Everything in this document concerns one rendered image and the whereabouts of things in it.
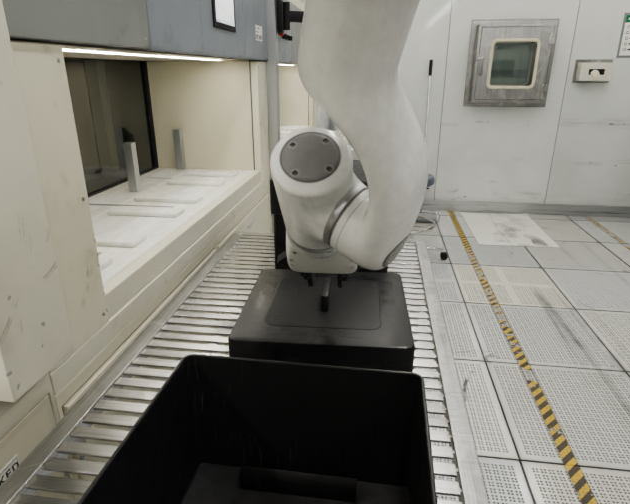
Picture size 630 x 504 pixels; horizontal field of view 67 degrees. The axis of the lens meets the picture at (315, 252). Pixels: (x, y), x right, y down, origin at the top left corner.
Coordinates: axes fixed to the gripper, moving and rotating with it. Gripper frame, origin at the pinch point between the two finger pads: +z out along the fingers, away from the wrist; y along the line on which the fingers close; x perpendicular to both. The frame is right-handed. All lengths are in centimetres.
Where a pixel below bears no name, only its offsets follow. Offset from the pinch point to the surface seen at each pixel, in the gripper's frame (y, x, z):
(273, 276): 11.5, -5.9, 17.2
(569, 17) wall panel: -170, -315, 216
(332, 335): -1.5, 9.4, 1.9
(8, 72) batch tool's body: 35.0, -10.4, -32.3
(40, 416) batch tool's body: 40.1, 24.0, -0.6
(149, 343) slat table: 33.7, 8.8, 16.6
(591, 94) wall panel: -199, -273, 257
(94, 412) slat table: 34.9, 22.6, 4.6
